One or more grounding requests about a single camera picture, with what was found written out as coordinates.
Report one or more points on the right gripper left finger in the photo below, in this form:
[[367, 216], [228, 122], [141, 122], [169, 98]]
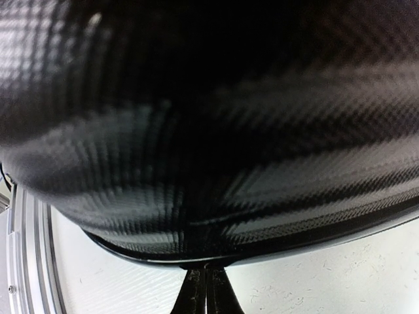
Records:
[[192, 295]]

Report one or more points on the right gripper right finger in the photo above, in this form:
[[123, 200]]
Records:
[[220, 296]]

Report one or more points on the black ribbed hard-shell suitcase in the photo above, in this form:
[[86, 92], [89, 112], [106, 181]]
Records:
[[207, 132]]

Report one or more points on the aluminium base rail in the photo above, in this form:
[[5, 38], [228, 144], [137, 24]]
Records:
[[31, 280]]

